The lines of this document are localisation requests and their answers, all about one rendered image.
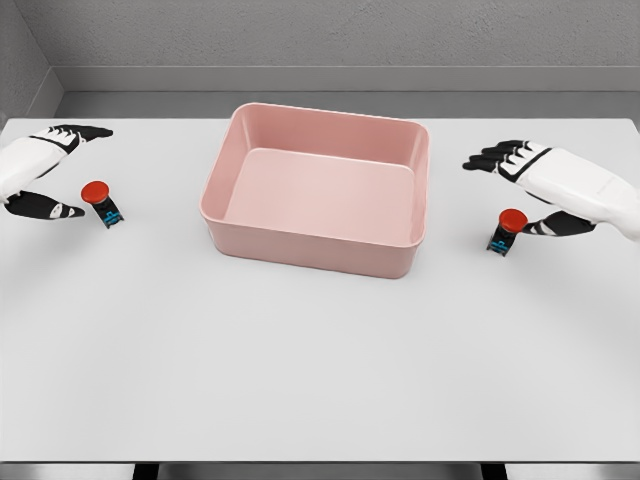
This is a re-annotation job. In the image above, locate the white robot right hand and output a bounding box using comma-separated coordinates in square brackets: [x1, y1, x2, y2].
[461, 140, 622, 238]

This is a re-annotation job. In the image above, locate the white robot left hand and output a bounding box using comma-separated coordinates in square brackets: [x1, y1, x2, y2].
[0, 123, 115, 219]

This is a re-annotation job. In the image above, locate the pink rectangular plastic basket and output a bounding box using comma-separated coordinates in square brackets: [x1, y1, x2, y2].
[198, 102, 432, 281]

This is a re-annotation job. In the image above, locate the red-button black industrial switch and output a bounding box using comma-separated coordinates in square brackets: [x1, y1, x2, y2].
[485, 208, 529, 258]
[81, 180, 126, 231]

